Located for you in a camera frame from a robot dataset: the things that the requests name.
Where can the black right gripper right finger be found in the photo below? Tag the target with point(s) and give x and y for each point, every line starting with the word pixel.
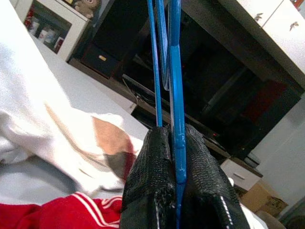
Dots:
pixel 207 190

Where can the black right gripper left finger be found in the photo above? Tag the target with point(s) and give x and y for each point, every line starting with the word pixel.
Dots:
pixel 147 186

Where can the blue plastic hanger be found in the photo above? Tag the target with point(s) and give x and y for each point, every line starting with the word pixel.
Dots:
pixel 177 95

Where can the white printed sweatshirt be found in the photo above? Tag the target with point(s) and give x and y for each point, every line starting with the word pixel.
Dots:
pixel 47 119

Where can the white drawer front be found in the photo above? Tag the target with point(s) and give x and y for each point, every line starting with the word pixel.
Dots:
pixel 240 176

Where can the plain cardboard box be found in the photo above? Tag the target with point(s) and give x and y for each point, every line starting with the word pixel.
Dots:
pixel 262 195

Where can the red white-striped garment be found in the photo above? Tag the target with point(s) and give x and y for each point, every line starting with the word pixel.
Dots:
pixel 59 214

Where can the black soundbar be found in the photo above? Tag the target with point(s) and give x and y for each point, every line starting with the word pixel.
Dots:
pixel 138 86

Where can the black television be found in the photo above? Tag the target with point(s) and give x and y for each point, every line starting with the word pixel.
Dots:
pixel 214 83

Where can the black speaker with gold badge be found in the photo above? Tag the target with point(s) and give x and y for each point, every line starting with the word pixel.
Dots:
pixel 102 66

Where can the white glass-door cabinet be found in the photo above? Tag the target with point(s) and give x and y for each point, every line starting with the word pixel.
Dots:
pixel 78 35

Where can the beige plush bear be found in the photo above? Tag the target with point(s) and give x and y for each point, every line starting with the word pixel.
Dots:
pixel 87 8

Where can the white wall cabinet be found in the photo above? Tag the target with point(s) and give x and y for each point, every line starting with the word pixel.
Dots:
pixel 274 35

